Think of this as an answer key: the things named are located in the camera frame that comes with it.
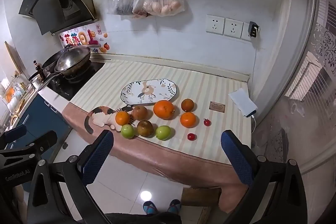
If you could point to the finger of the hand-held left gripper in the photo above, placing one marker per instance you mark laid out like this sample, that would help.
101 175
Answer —
43 141
15 132

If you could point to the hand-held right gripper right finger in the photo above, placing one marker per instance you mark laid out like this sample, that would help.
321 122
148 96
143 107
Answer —
236 158

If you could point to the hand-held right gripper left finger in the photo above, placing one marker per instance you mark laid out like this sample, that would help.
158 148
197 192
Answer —
97 157

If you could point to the green apple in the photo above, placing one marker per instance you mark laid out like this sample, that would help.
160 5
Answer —
127 131
163 132

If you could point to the red cherry tomato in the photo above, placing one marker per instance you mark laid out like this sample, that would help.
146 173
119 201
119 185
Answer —
207 122
191 136

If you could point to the small orange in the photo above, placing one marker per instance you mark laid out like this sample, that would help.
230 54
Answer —
188 119
122 118

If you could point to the brown red apple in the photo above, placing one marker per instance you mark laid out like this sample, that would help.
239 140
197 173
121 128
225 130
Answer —
145 128
139 112

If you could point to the dark brownish orange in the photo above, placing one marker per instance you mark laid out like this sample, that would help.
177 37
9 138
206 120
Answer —
187 104

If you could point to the large orange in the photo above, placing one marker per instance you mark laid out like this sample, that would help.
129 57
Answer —
164 109

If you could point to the floral oval plate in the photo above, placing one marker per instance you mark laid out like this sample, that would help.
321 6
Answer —
147 90

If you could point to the blue kitchen cabinet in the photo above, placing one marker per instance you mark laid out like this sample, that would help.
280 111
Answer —
34 119

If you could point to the cardboard box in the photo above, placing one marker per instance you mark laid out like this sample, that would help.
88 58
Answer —
200 196

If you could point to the small brown card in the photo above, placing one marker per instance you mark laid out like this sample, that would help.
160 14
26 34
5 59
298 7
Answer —
217 107

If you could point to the white power bank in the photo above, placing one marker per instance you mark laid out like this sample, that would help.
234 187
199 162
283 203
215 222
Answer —
242 102

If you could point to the dark sauce bottle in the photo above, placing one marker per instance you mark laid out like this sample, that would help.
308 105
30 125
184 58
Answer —
36 69

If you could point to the black glass cooktop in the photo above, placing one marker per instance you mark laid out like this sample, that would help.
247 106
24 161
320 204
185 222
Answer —
78 82

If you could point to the blue slipper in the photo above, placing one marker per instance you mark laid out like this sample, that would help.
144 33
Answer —
150 207
174 206

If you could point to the wooden cutting board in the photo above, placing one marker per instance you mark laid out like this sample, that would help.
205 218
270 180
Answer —
11 56

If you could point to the black wok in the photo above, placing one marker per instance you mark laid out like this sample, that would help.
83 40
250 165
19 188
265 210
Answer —
51 62

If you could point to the striped cat tablecloth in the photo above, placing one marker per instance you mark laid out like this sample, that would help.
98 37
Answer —
204 82

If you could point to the steel wok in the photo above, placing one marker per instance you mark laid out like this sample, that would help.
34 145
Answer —
74 56

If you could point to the black charger plug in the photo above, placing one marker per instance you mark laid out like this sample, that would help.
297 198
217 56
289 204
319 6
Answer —
253 29

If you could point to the white lace curtain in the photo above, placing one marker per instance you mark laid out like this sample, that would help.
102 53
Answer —
325 40

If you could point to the colourful wall stickers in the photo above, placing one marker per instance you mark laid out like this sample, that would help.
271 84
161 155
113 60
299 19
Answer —
84 37

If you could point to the white wall outlet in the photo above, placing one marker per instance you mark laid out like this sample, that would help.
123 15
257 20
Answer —
215 24
245 35
233 28

